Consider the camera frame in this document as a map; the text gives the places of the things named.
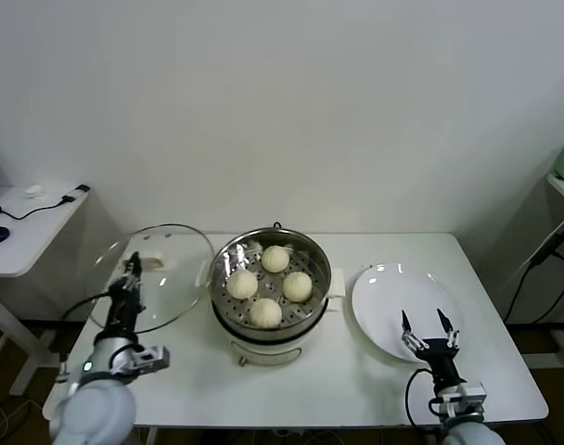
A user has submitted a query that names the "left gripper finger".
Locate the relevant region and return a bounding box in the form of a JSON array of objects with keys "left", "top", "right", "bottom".
[
  {"left": 106, "top": 274, "right": 142, "bottom": 298},
  {"left": 122, "top": 251, "right": 145, "bottom": 285}
]

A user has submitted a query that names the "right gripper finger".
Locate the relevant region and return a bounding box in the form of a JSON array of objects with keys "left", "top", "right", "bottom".
[
  {"left": 435, "top": 308, "right": 462, "bottom": 351},
  {"left": 400, "top": 309, "right": 427, "bottom": 353}
]

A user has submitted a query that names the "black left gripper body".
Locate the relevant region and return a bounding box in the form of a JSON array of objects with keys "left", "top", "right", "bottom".
[{"left": 103, "top": 286, "right": 147, "bottom": 333}]

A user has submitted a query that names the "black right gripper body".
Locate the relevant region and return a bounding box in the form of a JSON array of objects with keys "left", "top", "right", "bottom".
[{"left": 414, "top": 337, "right": 467, "bottom": 389}]

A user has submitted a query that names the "round glass pot lid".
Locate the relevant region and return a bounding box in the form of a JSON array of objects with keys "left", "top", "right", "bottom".
[{"left": 87, "top": 223, "right": 214, "bottom": 335}]

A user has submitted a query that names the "white steamed baozi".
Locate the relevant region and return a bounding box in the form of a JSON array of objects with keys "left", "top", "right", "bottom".
[
  {"left": 248, "top": 298, "right": 284, "bottom": 329},
  {"left": 281, "top": 271, "right": 315, "bottom": 302},
  {"left": 262, "top": 244, "right": 292, "bottom": 274},
  {"left": 225, "top": 269, "right": 260, "bottom": 300}
]

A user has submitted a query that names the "stainless steel steamer basket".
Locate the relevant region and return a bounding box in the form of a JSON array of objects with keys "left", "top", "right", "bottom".
[{"left": 196, "top": 226, "right": 347, "bottom": 332}]

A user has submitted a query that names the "white round plate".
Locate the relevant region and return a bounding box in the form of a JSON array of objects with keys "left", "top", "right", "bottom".
[{"left": 351, "top": 262, "right": 466, "bottom": 364}]

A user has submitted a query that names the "small grey black adapter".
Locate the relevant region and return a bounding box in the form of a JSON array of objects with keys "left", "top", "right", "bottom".
[{"left": 60, "top": 184, "right": 91, "bottom": 204}]

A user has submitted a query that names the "white side desk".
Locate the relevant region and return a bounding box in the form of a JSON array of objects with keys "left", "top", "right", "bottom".
[{"left": 0, "top": 184, "right": 91, "bottom": 398}]

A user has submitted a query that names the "white electric pot base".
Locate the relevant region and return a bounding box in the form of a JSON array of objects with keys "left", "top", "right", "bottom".
[{"left": 211, "top": 296, "right": 342, "bottom": 370}]

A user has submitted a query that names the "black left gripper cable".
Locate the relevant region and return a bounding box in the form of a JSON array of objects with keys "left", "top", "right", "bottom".
[{"left": 61, "top": 289, "right": 114, "bottom": 321}]

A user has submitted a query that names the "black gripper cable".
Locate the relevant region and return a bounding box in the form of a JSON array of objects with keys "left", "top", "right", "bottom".
[
  {"left": 404, "top": 368, "right": 443, "bottom": 435},
  {"left": 61, "top": 289, "right": 114, "bottom": 321}
]

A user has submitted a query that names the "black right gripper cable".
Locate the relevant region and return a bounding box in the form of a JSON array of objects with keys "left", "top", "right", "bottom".
[{"left": 404, "top": 368, "right": 443, "bottom": 435}]

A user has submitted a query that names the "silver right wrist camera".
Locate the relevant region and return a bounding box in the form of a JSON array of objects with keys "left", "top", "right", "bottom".
[{"left": 437, "top": 382, "right": 488, "bottom": 416}]

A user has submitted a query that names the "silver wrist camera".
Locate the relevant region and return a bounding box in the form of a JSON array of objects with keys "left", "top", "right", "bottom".
[
  {"left": 437, "top": 382, "right": 488, "bottom": 416},
  {"left": 119, "top": 345, "right": 172, "bottom": 376}
]

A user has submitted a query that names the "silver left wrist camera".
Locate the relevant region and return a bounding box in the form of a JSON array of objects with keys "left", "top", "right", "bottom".
[{"left": 119, "top": 345, "right": 172, "bottom": 376}]

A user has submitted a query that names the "thin black desk cable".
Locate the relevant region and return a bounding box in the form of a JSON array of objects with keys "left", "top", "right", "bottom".
[{"left": 0, "top": 197, "right": 74, "bottom": 222}]

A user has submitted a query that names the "black wall cable with adapter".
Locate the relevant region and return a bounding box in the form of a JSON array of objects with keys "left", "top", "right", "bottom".
[{"left": 503, "top": 231, "right": 564, "bottom": 325}]

